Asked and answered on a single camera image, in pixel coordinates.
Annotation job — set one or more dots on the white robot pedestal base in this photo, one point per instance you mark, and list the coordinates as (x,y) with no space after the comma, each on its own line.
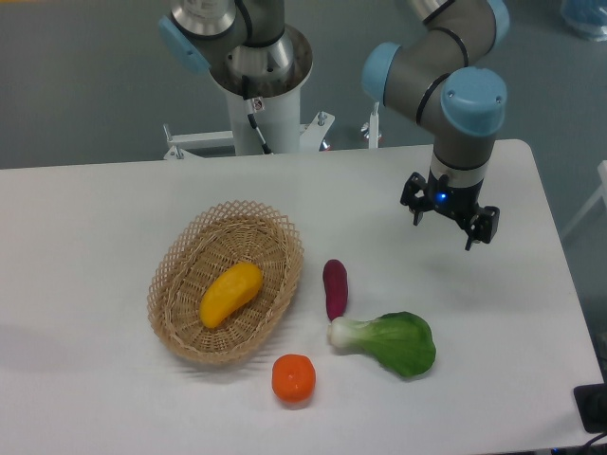
(262,88)

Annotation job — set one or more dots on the black device at edge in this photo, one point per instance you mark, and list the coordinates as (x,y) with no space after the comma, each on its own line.
(591,404)

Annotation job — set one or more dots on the yellow mango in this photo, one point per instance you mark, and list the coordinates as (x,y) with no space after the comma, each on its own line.
(234,288)

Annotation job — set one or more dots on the purple sweet potato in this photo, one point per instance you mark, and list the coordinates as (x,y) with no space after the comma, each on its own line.
(336,289)

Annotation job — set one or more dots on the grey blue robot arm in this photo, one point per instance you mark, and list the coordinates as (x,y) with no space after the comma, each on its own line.
(435,82)

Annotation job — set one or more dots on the blue object top right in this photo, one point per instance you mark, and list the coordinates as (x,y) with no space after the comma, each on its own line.
(586,17)

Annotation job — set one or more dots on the woven wicker basket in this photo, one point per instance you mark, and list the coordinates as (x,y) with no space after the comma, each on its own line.
(215,240)

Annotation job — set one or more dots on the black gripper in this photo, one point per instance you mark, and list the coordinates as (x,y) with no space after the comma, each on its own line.
(452,193)

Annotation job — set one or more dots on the green bok choy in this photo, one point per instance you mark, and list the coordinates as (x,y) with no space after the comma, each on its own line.
(400,342)

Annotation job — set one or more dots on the orange tangerine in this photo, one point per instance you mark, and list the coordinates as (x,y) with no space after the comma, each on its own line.
(293,378)

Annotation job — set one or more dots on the white frame at right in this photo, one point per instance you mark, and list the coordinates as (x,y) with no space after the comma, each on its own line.
(597,197)

